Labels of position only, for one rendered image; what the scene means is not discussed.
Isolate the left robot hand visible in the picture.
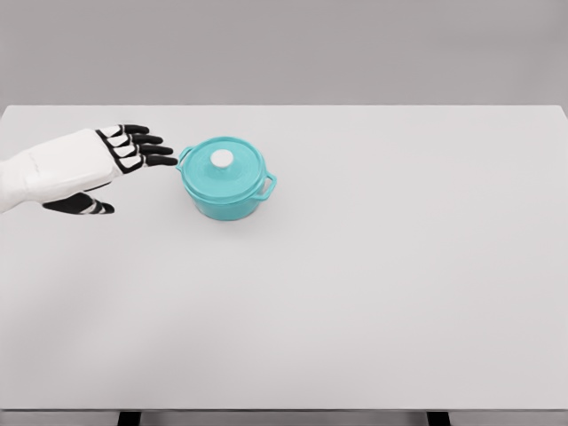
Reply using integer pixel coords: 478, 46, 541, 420
22, 123, 179, 217

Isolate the teal lid with white knob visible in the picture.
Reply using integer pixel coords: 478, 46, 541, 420
179, 136, 268, 197

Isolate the teal pot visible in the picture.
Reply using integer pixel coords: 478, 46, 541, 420
175, 145, 279, 221

